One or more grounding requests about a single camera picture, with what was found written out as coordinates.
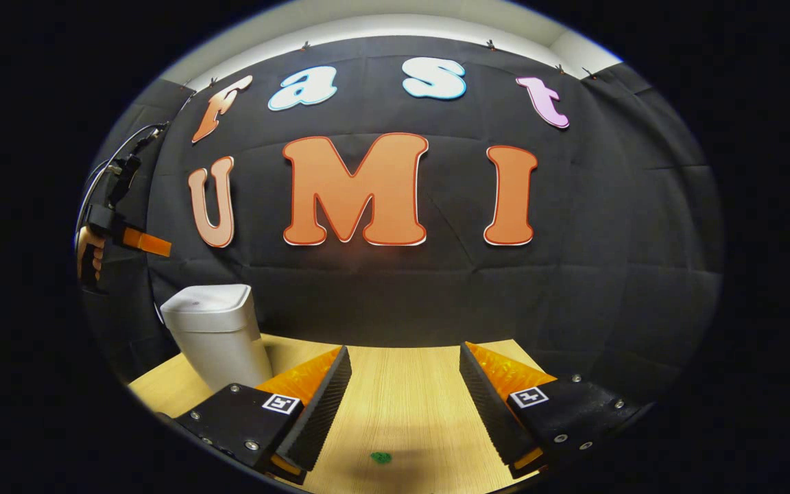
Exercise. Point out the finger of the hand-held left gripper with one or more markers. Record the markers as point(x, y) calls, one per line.
point(148, 241)

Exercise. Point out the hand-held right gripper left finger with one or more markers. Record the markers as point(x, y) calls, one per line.
point(316, 412)

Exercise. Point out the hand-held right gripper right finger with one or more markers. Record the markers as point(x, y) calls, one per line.
point(487, 412)

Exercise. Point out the green paper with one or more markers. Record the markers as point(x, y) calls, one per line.
point(381, 457)

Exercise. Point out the white desktop garbage bin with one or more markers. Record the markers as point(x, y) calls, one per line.
point(220, 336)

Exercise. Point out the wooden desktop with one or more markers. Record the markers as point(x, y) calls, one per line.
point(402, 391)

